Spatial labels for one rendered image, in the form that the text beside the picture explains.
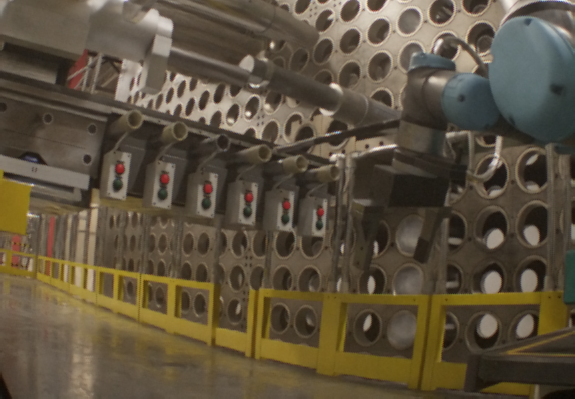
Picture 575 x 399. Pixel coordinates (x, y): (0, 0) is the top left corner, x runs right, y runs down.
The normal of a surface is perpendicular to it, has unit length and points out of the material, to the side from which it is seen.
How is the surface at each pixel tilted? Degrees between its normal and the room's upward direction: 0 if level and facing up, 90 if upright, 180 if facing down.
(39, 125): 90
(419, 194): 113
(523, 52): 98
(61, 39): 90
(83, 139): 90
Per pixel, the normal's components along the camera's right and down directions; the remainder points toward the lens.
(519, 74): -0.96, 0.00
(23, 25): 0.64, -0.11
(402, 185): 0.50, 0.27
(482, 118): 0.21, 0.24
